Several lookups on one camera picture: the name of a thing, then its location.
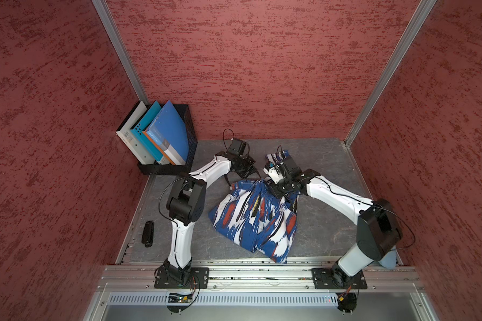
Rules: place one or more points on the blue book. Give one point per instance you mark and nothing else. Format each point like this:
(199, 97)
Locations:
(169, 132)

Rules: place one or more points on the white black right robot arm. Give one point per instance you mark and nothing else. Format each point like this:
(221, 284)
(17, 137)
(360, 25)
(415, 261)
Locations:
(378, 230)

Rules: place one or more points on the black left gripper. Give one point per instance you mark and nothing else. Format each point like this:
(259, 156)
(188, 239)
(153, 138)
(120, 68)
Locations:
(251, 167)

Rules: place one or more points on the aluminium front rail frame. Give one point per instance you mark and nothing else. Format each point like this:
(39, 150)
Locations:
(251, 282)

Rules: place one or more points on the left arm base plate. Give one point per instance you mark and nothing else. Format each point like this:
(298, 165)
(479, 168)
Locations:
(192, 278)

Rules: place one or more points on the right aluminium corner post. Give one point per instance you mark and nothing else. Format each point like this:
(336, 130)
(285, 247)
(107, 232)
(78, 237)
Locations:
(412, 29)

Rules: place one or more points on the black leather belt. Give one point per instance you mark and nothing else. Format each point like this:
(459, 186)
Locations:
(250, 199)

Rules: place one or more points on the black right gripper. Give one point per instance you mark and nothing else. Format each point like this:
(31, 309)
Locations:
(282, 193)

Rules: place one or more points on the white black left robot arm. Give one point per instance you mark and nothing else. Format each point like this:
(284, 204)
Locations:
(186, 203)

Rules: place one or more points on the white book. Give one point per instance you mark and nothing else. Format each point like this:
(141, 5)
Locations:
(130, 139)

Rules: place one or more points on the grey blue oval speaker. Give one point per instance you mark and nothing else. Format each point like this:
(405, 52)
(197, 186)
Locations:
(389, 261)

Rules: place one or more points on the teal book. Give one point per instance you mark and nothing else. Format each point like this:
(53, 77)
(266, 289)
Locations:
(140, 130)

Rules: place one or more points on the blue white patterned trousers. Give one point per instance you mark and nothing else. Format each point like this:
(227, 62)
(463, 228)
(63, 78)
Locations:
(274, 239)

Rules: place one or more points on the black mesh file basket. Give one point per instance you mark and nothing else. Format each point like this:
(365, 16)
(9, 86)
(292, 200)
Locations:
(184, 112)

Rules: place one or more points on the small black remote device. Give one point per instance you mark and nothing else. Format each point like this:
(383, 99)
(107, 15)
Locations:
(148, 234)

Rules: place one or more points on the left aluminium corner post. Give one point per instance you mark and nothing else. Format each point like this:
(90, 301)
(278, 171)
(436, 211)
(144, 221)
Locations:
(112, 31)

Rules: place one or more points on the aluminium corner post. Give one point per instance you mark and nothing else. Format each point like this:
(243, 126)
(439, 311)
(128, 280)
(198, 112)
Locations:
(112, 31)
(412, 29)

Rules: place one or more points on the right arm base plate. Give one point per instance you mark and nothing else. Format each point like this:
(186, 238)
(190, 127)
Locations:
(336, 279)

